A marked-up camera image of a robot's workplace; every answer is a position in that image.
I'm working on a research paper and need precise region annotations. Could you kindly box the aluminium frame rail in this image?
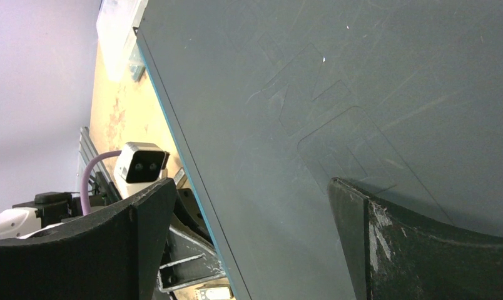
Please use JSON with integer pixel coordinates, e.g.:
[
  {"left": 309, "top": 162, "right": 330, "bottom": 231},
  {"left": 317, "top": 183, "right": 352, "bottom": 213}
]
[{"left": 76, "top": 126, "right": 111, "bottom": 195}]

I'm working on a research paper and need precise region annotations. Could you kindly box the small white network plug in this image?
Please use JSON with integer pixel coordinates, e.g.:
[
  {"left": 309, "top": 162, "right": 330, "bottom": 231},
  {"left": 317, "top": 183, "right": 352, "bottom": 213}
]
[{"left": 173, "top": 167, "right": 188, "bottom": 189}]

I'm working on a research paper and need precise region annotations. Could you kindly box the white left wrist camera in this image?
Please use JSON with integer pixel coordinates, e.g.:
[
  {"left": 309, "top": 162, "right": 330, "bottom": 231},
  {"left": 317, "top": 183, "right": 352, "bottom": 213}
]
[{"left": 113, "top": 142, "right": 170, "bottom": 199}]

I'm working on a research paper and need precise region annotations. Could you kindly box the dark grey network switch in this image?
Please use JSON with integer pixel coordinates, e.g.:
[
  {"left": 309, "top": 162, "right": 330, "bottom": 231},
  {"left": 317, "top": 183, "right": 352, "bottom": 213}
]
[{"left": 138, "top": 1, "right": 503, "bottom": 299}]

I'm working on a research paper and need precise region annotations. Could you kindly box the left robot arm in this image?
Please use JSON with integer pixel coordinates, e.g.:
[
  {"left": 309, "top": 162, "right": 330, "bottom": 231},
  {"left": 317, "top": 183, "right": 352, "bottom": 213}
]
[{"left": 0, "top": 188, "right": 226, "bottom": 294}]

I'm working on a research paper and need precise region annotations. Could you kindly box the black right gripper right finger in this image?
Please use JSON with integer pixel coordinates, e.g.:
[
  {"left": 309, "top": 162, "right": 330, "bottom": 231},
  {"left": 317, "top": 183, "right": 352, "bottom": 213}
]
[{"left": 327, "top": 177, "right": 503, "bottom": 299}]

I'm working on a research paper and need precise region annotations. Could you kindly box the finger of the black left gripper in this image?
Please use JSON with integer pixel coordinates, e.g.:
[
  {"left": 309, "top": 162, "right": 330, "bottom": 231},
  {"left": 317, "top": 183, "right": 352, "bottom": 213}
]
[
  {"left": 174, "top": 188, "right": 212, "bottom": 244},
  {"left": 156, "top": 225, "right": 226, "bottom": 293}
]

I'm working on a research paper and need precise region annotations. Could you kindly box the clear plastic organizer box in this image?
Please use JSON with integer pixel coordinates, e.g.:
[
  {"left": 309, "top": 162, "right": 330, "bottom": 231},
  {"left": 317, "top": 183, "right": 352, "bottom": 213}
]
[{"left": 96, "top": 0, "right": 148, "bottom": 82}]

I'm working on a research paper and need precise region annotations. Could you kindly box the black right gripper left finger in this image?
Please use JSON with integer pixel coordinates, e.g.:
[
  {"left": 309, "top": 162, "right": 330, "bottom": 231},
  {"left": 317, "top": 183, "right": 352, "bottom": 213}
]
[{"left": 0, "top": 178, "right": 177, "bottom": 299}]

